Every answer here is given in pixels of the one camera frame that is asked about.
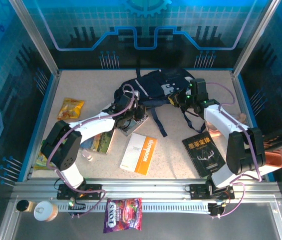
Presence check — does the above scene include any aluminium frame post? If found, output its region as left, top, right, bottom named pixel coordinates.
left=232, top=0, right=282, bottom=78
left=7, top=0, right=61, bottom=77

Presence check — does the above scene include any grey paperback book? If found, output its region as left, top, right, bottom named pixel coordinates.
left=117, top=112, right=149, bottom=137

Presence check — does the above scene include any white slotted cable duct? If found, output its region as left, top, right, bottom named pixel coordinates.
left=55, top=201, right=213, bottom=214

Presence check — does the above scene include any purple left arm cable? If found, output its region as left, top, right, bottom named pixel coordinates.
left=47, top=83, right=141, bottom=218

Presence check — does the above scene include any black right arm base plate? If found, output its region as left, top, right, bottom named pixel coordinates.
left=189, top=183, right=236, bottom=201

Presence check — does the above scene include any small clear bottle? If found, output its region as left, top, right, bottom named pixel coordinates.
left=80, top=148, right=93, bottom=162

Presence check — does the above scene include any aluminium side rail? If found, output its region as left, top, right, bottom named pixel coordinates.
left=230, top=71, right=269, bottom=182
left=25, top=71, right=61, bottom=182

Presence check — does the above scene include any brown bottle black cap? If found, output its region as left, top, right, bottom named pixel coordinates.
left=15, top=199, right=35, bottom=213

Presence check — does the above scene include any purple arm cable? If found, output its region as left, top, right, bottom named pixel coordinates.
left=205, top=82, right=263, bottom=219
left=47, top=83, right=141, bottom=218

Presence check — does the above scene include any small wooden figure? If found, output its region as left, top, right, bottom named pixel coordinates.
left=235, top=112, right=247, bottom=126

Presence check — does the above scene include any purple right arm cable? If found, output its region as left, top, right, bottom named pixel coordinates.
left=205, top=82, right=263, bottom=219

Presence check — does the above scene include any navy blue backpack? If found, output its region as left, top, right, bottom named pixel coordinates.
left=113, top=68, right=206, bottom=138

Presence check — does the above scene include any yellow orange snack bag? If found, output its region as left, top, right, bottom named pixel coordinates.
left=56, top=97, right=85, bottom=121

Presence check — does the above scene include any green Fox's candy bag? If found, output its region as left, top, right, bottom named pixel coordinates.
left=34, top=139, right=56, bottom=171

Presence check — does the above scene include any colourful picture book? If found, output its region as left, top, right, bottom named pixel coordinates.
left=80, top=131, right=114, bottom=156

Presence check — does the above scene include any purple Fox's berries candy bag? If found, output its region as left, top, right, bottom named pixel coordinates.
left=102, top=197, right=143, bottom=234

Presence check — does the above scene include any aluminium front rail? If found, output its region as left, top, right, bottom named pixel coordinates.
left=12, top=177, right=280, bottom=201

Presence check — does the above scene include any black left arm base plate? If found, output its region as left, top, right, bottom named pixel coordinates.
left=56, top=183, right=103, bottom=201

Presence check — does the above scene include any black book with antlers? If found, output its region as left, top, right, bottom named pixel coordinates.
left=182, top=134, right=227, bottom=179

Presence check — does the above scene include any white orange notebook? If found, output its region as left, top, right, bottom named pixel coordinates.
left=119, top=132, right=158, bottom=176

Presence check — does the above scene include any small pink object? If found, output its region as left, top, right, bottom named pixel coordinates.
left=205, top=122, right=222, bottom=139

